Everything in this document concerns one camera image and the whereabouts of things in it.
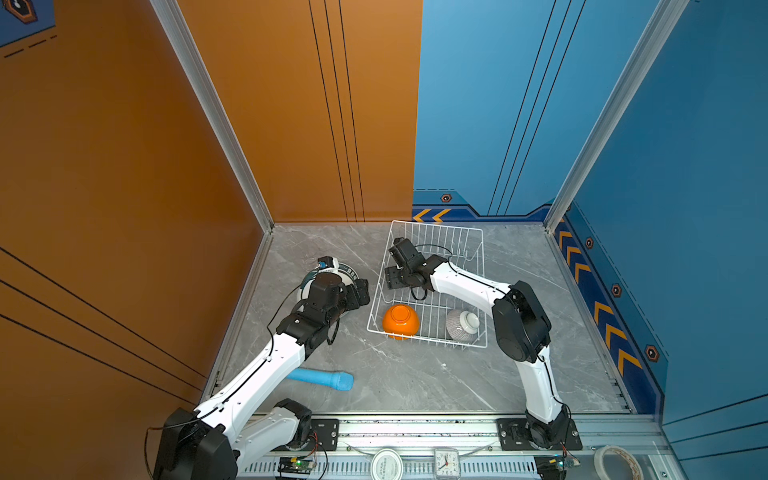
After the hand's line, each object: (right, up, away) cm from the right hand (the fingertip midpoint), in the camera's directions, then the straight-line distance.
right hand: (393, 276), depth 96 cm
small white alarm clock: (+12, -41, -28) cm, 51 cm away
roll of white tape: (+48, -41, -27) cm, 68 cm away
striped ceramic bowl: (+20, -14, -11) cm, 26 cm away
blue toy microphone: (-17, -26, -17) cm, 35 cm away
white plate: (-16, 0, +6) cm, 17 cm away
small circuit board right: (+38, -44, -25) cm, 63 cm away
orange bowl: (+2, -12, -11) cm, 17 cm away
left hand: (-10, 0, -14) cm, 18 cm away
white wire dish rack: (+14, -13, -4) cm, 19 cm away
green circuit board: (-23, -43, -25) cm, 55 cm away
